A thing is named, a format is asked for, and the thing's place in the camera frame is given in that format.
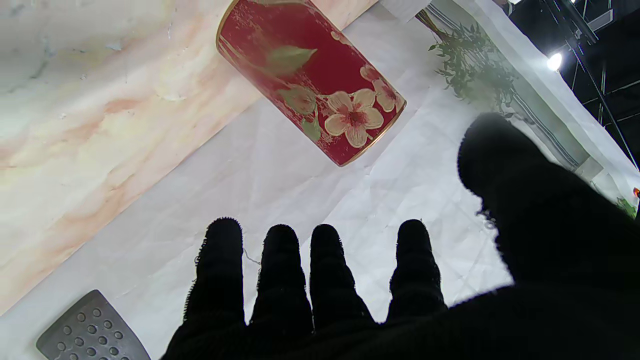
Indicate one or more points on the red floral tea canister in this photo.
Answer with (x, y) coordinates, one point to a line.
(310, 65)

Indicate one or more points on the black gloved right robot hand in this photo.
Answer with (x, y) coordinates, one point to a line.
(550, 280)

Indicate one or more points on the bright ceiling spot lamp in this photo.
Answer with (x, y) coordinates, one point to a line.
(554, 61)

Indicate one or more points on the white wrinkled backdrop cloth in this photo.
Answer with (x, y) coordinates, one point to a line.
(300, 190)

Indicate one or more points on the black slotted spatula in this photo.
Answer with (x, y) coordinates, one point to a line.
(90, 332)

